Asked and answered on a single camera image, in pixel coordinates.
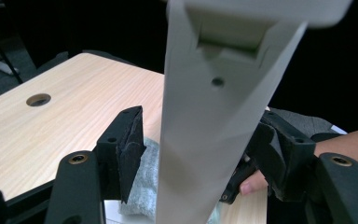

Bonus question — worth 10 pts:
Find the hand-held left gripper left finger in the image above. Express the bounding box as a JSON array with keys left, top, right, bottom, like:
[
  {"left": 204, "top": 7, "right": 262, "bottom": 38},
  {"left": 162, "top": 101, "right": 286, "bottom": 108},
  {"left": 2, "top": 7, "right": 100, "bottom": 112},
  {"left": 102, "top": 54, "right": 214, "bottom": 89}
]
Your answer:
[{"left": 92, "top": 105, "right": 147, "bottom": 204}]

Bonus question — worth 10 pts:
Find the black chair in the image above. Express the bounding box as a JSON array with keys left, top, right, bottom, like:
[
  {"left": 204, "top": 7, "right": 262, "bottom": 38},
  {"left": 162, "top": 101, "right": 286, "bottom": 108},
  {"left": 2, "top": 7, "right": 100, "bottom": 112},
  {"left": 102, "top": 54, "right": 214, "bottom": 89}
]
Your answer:
[{"left": 0, "top": 0, "right": 24, "bottom": 85}]

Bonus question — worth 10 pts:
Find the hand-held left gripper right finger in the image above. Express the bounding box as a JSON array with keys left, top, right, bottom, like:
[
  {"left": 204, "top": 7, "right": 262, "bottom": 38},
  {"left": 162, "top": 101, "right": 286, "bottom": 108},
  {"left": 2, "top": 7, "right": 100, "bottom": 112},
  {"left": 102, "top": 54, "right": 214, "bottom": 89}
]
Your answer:
[{"left": 251, "top": 110, "right": 316, "bottom": 202}]

